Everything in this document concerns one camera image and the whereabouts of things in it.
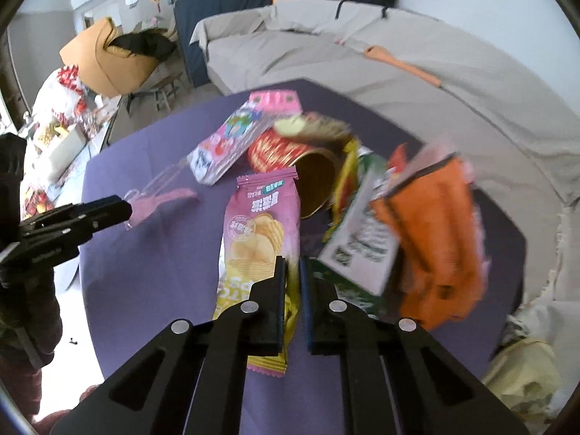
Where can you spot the yellow trash bag bin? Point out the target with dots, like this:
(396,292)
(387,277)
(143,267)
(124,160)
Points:
(537,369)

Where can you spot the grey covered sofa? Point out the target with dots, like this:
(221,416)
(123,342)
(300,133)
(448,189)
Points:
(520,136)

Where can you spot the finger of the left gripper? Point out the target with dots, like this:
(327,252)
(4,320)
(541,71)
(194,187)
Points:
(72,225)

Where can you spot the green white milk carton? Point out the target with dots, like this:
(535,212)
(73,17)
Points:
(360,254)

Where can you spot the purple tablecloth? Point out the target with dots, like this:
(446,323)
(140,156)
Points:
(136,281)

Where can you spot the orange plastic bag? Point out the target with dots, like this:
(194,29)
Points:
(429,205)

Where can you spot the orange back scratcher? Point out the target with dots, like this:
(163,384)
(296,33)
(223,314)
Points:
(381,54)

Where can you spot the colourful snack box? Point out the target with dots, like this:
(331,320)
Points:
(213,156)

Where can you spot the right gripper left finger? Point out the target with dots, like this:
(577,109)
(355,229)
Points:
(188,379)

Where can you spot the pink toy cash register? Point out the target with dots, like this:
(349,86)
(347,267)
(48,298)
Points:
(276,101)

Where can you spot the purple potato chip bag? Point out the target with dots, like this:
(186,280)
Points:
(262,222)

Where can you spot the yellow snack bag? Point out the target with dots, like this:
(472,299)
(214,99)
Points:
(345,186)

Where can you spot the red gold paper cup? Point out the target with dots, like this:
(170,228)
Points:
(313,144)

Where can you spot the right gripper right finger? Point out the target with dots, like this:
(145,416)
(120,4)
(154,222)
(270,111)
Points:
(396,378)

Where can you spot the orange beanbag chair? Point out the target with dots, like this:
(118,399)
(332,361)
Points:
(111,63)

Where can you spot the dark blue cabinet cover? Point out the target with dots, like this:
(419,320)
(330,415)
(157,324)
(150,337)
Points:
(200,21)

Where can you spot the pink transparent wrapper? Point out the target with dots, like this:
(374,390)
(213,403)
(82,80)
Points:
(158,191)

